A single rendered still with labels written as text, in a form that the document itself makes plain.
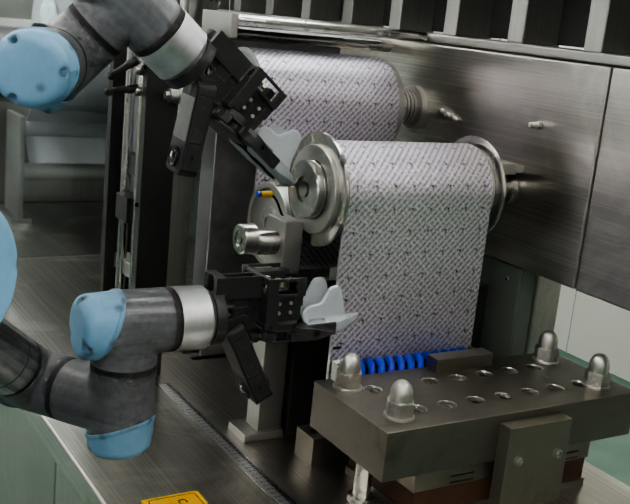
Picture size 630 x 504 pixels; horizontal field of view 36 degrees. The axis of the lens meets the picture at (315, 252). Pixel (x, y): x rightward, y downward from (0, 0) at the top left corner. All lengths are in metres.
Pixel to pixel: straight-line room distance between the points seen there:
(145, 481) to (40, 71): 0.52
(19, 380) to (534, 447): 0.61
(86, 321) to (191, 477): 0.27
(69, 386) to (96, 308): 0.12
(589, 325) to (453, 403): 3.39
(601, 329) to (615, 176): 3.24
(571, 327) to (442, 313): 3.32
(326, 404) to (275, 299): 0.15
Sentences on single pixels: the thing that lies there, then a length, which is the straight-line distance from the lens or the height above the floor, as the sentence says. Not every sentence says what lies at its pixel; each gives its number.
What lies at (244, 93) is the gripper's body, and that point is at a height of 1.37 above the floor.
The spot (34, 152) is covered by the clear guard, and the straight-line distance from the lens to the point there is 2.12.
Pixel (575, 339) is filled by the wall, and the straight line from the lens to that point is 4.64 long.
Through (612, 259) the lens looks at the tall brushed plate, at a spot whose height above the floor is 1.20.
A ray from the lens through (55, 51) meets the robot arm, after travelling 0.97.
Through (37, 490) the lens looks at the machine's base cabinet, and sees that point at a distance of 1.57.
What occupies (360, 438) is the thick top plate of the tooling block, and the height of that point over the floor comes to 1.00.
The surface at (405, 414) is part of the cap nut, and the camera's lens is 1.12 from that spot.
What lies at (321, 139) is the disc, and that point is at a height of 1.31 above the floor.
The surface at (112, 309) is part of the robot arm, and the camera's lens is 1.08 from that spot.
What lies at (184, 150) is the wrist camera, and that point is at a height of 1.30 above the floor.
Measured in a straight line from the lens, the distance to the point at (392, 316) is 1.29.
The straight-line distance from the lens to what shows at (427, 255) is 1.30.
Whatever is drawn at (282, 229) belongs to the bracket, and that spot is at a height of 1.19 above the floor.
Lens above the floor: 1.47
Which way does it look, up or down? 14 degrees down
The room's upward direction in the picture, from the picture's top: 6 degrees clockwise
